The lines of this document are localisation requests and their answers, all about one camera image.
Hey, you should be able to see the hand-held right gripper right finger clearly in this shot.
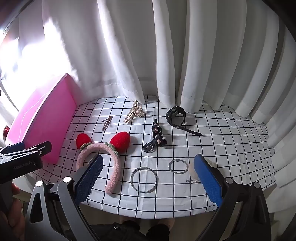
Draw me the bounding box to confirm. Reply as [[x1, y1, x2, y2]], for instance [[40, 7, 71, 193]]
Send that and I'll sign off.
[[193, 153, 272, 241]]

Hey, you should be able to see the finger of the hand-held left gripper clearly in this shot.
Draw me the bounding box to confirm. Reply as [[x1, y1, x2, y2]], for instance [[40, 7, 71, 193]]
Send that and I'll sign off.
[[5, 141, 52, 161], [0, 142, 25, 155]]

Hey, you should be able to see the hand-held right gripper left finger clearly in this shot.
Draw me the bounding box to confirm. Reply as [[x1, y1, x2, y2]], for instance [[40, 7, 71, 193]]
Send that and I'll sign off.
[[24, 154, 104, 241]]

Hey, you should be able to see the beige plush keychain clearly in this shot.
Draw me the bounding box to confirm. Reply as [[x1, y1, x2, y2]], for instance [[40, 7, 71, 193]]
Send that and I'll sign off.
[[186, 158, 215, 184]]

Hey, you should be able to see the pink strawberry plush headband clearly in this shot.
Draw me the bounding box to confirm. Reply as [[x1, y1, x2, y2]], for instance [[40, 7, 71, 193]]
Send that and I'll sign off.
[[76, 131, 131, 195]]

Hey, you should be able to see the pink plastic tub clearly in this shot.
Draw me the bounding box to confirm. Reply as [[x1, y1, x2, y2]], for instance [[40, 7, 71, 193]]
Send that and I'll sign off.
[[5, 73, 80, 165]]

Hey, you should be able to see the large silver bangle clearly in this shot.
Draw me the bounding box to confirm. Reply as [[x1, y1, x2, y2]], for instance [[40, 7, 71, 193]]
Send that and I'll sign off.
[[130, 167, 158, 193]]

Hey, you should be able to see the black digital wristwatch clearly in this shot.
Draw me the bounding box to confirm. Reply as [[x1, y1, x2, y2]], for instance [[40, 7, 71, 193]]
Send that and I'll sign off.
[[166, 106, 203, 136]]

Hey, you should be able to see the person's left hand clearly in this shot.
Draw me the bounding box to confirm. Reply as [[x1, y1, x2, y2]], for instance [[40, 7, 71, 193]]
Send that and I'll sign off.
[[0, 183, 26, 241]]

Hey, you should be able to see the small silver hoop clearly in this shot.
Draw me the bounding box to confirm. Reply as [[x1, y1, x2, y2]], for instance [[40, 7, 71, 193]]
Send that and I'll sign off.
[[168, 159, 187, 174]]

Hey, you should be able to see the white black-grid tablecloth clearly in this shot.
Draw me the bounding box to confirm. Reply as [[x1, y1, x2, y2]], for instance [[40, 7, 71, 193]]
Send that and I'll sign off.
[[35, 95, 277, 219]]

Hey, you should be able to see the gold hair claw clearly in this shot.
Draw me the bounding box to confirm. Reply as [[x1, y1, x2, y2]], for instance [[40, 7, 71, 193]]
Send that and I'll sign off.
[[124, 100, 144, 124]]

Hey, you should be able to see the white curtain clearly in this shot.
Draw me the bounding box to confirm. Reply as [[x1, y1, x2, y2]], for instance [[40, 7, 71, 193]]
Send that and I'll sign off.
[[0, 0, 296, 214]]

